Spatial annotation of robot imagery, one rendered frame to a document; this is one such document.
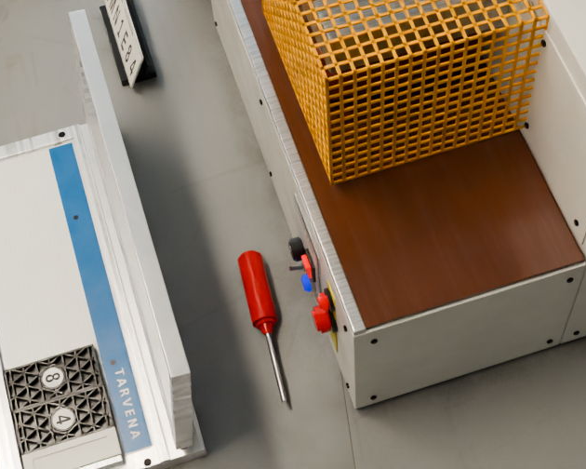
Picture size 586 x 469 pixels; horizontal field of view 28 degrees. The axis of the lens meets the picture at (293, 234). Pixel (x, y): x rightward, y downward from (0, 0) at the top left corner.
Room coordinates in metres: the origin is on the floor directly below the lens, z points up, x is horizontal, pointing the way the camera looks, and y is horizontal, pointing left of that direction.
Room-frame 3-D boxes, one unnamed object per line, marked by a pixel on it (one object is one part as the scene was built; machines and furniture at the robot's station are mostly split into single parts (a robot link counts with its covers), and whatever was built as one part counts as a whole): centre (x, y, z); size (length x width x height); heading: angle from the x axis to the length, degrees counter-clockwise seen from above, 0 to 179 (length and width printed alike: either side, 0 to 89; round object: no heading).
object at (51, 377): (0.50, 0.27, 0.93); 0.10 x 0.05 x 0.01; 102
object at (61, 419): (0.46, 0.26, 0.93); 0.10 x 0.05 x 0.01; 102
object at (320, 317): (0.50, -0.02, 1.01); 0.03 x 0.02 x 0.03; 12
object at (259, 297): (0.54, 0.04, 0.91); 0.18 x 0.03 x 0.03; 7
